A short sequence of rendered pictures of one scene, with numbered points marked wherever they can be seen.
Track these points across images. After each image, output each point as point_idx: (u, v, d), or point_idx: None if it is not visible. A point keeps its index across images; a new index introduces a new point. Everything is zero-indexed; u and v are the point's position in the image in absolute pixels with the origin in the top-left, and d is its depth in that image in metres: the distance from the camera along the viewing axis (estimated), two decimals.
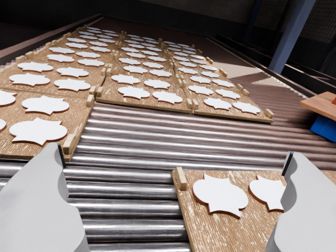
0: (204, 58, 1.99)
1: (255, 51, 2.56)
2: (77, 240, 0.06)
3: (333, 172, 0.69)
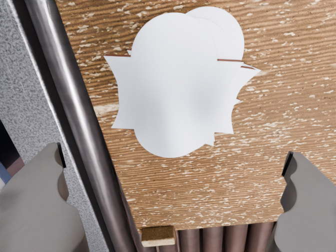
0: None
1: None
2: (77, 240, 0.06)
3: None
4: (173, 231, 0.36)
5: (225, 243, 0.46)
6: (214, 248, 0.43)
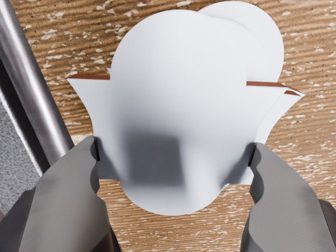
0: None
1: None
2: (102, 233, 0.06)
3: None
4: None
5: None
6: None
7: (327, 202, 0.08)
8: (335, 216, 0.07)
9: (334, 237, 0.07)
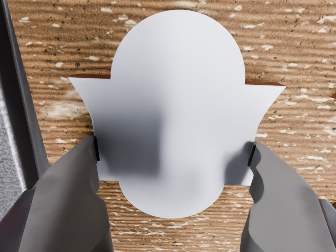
0: None
1: None
2: (102, 233, 0.06)
3: None
4: None
5: None
6: None
7: (327, 202, 0.08)
8: (335, 216, 0.07)
9: (334, 237, 0.07)
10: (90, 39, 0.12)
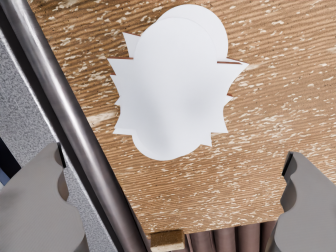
0: None
1: None
2: (77, 240, 0.06)
3: None
4: (181, 235, 0.35)
5: (238, 243, 0.44)
6: (228, 250, 0.42)
7: None
8: None
9: None
10: None
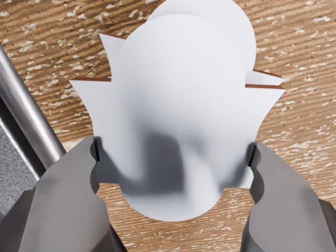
0: None
1: None
2: (102, 233, 0.06)
3: None
4: None
5: None
6: None
7: (328, 202, 0.08)
8: None
9: (334, 237, 0.07)
10: None
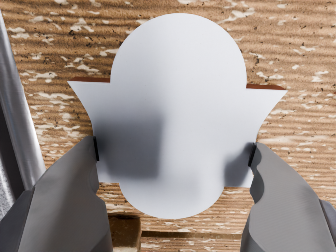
0: None
1: None
2: (102, 234, 0.06)
3: None
4: None
5: None
6: None
7: (328, 202, 0.08)
8: None
9: (334, 238, 0.07)
10: None
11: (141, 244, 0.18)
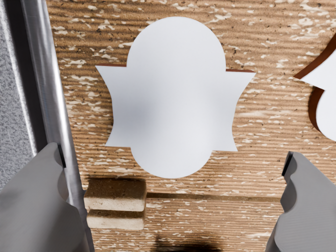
0: None
1: None
2: (77, 240, 0.06)
3: None
4: None
5: None
6: None
7: None
8: None
9: None
10: None
11: (146, 203, 0.22)
